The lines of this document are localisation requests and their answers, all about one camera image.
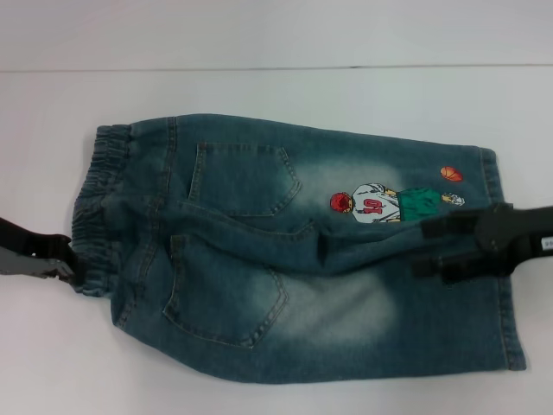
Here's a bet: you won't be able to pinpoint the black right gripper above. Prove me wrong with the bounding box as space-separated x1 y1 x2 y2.
411 201 553 285

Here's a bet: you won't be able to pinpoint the blue denim shorts with embroidery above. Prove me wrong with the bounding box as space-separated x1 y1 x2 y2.
71 112 528 374

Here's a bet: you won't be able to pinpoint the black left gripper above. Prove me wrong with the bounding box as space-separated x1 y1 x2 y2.
0 214 88 288

